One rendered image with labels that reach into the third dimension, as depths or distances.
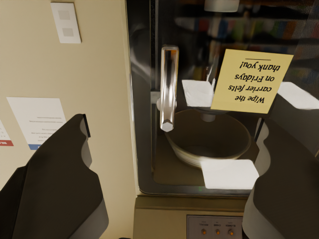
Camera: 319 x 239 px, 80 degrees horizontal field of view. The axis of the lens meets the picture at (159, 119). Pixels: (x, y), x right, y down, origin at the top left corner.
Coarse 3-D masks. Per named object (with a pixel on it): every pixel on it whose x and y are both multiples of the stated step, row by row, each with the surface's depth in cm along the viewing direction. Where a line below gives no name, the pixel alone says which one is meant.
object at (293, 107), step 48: (144, 0) 19; (192, 0) 19; (240, 0) 19; (288, 0) 19; (144, 48) 21; (192, 48) 21; (240, 48) 21; (288, 48) 21; (144, 96) 24; (192, 96) 24; (288, 96) 24; (144, 144) 29; (192, 144) 29; (240, 144) 28; (144, 192) 35; (192, 192) 35; (240, 192) 34
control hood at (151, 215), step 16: (144, 208) 35; (160, 208) 35; (176, 208) 35; (192, 208) 35; (208, 208) 35; (224, 208) 35; (240, 208) 35; (144, 224) 35; (160, 224) 35; (176, 224) 35
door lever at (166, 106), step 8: (168, 48) 16; (176, 48) 16; (168, 56) 17; (176, 56) 17; (168, 64) 17; (176, 64) 17; (168, 72) 18; (176, 72) 18; (160, 80) 18; (168, 80) 18; (176, 80) 18; (160, 88) 19; (168, 88) 18; (176, 88) 19; (160, 96) 19; (168, 96) 19; (160, 104) 20; (168, 104) 19; (176, 104) 25; (160, 112) 20; (168, 112) 20; (160, 120) 21; (168, 120) 20; (160, 128) 21; (168, 128) 21
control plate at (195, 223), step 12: (192, 216) 35; (204, 216) 35; (216, 216) 35; (228, 216) 35; (240, 216) 35; (192, 228) 34; (204, 228) 34; (216, 228) 34; (228, 228) 34; (240, 228) 34
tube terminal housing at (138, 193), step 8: (120, 0) 20; (128, 56) 23; (128, 64) 24; (128, 72) 24; (128, 80) 25; (128, 88) 25; (128, 96) 26; (136, 168) 33; (136, 176) 34; (136, 184) 36; (136, 192) 37
